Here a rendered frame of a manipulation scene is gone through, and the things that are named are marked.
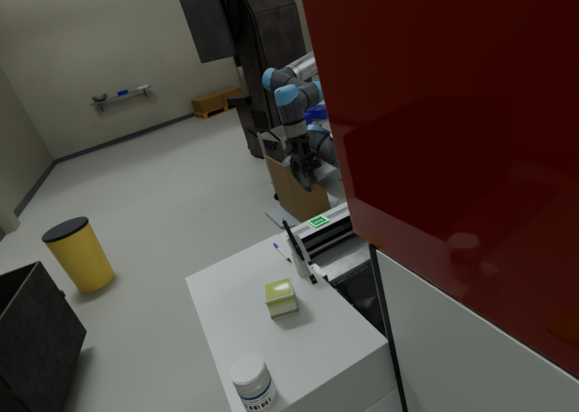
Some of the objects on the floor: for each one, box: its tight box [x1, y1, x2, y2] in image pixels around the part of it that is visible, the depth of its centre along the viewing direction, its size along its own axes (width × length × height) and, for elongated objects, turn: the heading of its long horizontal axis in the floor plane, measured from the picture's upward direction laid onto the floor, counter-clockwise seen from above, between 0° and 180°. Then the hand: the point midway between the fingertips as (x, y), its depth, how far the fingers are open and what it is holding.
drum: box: [41, 216, 115, 293], centre depth 325 cm, size 38×38×60 cm
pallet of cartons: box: [191, 87, 243, 120], centre depth 1046 cm, size 142×102×49 cm
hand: (308, 188), depth 128 cm, fingers closed
